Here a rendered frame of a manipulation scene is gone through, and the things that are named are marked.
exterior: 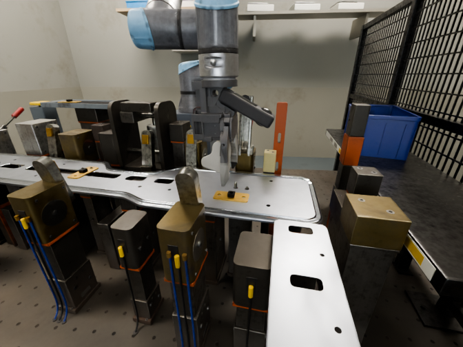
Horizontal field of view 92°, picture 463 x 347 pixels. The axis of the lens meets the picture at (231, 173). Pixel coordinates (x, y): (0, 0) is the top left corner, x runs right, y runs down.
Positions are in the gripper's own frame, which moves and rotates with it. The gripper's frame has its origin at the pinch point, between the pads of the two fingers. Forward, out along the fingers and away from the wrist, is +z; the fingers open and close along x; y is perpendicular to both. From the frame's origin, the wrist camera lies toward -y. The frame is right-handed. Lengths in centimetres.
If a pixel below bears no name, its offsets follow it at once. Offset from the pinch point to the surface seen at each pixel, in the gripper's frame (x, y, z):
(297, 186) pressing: -8.8, -15.9, 6.5
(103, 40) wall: -293, 258, -71
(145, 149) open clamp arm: -17.5, 33.1, 1.3
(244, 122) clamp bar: -20.1, 0.1, -7.6
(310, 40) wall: -329, -43, -62
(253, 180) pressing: -10.5, -3.9, 6.3
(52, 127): -19, 69, -5
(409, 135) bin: -28, -48, -4
